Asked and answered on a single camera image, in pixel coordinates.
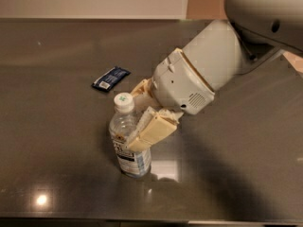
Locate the grey-white gripper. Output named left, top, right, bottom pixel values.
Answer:
left=126, top=48, right=215, bottom=151

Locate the clear plastic water bottle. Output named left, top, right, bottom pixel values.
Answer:
left=109, top=93, right=152, bottom=178

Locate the grey-white robot arm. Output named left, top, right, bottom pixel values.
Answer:
left=126, top=0, right=303, bottom=151

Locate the dark blue snack packet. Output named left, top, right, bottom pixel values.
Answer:
left=92, top=66, right=131, bottom=92

